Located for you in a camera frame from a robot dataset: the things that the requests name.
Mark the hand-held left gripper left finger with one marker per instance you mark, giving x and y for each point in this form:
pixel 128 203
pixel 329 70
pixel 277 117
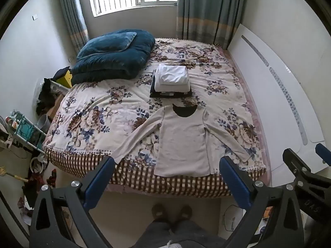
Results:
pixel 99 179

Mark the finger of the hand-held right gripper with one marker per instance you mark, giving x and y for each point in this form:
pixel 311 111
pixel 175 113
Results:
pixel 324 153
pixel 294 161

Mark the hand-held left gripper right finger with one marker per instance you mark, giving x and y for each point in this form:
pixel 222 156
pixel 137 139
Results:
pixel 232 179

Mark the beige long-sleeve shirt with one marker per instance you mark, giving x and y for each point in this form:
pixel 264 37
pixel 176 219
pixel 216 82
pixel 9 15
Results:
pixel 183 142

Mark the dark clothes pile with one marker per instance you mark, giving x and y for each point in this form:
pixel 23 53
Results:
pixel 46 95

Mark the stack of folded clothes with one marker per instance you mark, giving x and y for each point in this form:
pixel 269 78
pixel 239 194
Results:
pixel 155 93

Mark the brown checked bed sheet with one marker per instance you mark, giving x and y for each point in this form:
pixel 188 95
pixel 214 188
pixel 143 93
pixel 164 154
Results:
pixel 144 179

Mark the person's right brown slipper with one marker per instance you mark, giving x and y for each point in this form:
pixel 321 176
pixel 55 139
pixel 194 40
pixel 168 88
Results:
pixel 185 211

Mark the person's brown slipper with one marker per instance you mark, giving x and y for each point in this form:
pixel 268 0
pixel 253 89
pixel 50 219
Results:
pixel 159 211
pixel 185 211

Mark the white headboard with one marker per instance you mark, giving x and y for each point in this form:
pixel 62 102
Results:
pixel 279 103

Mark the red patterned cloth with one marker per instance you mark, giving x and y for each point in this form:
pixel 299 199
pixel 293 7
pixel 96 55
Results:
pixel 36 179

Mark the person's left brown slipper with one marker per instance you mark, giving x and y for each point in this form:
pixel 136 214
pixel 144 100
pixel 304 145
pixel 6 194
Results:
pixel 159 211

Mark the bed with floral bedspread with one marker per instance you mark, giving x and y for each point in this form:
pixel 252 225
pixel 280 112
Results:
pixel 103 108

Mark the person's grey trousers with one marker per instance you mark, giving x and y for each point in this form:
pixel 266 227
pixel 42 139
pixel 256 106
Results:
pixel 181 235

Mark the grey bucket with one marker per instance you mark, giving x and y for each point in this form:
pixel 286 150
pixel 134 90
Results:
pixel 43 122

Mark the cardboard box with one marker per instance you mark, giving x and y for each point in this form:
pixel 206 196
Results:
pixel 55 107

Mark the teal storage rack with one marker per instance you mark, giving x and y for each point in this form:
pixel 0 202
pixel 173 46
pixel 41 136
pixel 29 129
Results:
pixel 28 131

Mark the yellow box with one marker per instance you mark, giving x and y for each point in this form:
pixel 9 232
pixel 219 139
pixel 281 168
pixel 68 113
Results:
pixel 66 80

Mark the cream folded garment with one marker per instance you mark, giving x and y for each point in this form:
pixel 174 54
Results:
pixel 173 88

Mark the blue folded quilt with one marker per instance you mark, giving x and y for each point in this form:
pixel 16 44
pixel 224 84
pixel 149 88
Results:
pixel 116 64

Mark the white folded shirt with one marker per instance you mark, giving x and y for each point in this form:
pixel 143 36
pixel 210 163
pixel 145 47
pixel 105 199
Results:
pixel 172 73

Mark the blue velvet pillow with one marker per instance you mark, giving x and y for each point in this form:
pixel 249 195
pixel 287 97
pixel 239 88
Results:
pixel 106 46

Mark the blue-grey curtain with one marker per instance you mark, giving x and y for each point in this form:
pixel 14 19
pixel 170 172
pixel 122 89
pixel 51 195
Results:
pixel 209 10
pixel 73 18

